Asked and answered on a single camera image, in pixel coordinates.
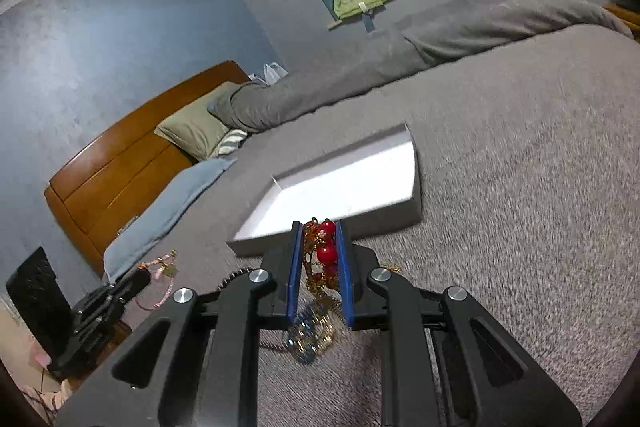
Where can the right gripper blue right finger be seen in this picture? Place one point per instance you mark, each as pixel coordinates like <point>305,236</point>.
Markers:
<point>354,264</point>

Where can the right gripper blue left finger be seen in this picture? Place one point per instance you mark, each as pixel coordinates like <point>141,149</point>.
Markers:
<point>284,263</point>

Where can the grey shallow cardboard box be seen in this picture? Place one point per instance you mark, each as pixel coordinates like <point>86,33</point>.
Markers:
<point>373,186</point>

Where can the wooden headboard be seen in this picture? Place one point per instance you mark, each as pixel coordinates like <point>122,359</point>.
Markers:
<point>120,173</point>

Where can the light blue blanket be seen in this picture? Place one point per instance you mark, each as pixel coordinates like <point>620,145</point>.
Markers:
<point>144,232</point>

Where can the grey white striped pillow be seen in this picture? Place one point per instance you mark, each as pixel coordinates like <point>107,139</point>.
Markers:
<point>229,143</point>

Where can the olive green pillow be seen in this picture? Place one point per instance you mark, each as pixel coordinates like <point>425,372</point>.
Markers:
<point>193,129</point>

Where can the grey rolled duvet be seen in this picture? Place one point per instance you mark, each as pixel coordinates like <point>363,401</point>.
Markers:
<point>421,41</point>

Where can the white plastic bag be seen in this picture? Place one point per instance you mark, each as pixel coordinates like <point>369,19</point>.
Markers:
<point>271,74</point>

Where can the grey bed cover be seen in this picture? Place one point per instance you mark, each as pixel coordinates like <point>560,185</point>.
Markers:
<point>529,166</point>

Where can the green cloth on sill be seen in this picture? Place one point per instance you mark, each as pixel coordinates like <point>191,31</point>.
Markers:
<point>349,8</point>

